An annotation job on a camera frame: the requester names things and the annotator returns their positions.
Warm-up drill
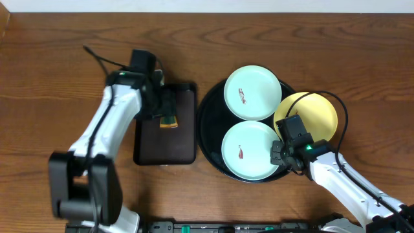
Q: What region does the green yellow sponge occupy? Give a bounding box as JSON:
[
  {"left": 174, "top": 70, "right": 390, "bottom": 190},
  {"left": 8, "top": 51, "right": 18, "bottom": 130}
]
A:
[{"left": 160, "top": 115, "right": 178, "bottom": 128}]

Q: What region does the mint green plate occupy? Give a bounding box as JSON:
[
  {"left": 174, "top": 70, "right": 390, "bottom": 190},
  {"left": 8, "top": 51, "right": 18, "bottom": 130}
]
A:
[
  {"left": 224, "top": 65, "right": 282, "bottom": 121},
  {"left": 221, "top": 121, "right": 279, "bottom": 181}
]

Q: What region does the yellow plate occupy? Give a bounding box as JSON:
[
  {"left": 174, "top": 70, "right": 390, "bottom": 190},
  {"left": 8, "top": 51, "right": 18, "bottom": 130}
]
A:
[{"left": 273, "top": 92, "right": 338, "bottom": 142}]

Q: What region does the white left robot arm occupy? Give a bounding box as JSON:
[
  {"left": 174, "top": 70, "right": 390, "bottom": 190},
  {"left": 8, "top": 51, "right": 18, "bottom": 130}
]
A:
[{"left": 48, "top": 69, "right": 166, "bottom": 232}]

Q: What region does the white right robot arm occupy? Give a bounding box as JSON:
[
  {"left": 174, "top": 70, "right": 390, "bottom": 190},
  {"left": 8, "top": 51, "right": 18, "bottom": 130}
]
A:
[{"left": 270, "top": 133, "right": 413, "bottom": 232}]

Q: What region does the black rectangular tray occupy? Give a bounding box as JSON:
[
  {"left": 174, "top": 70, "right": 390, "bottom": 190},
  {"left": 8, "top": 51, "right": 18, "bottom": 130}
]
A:
[{"left": 133, "top": 83, "right": 197, "bottom": 166}]

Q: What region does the black round tray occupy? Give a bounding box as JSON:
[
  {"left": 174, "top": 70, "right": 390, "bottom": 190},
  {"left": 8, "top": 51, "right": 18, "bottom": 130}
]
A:
[{"left": 195, "top": 77, "right": 297, "bottom": 184}]

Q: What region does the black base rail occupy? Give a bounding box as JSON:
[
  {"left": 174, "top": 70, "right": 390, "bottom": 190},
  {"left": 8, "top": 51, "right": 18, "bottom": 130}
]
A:
[{"left": 138, "top": 221, "right": 309, "bottom": 233}]

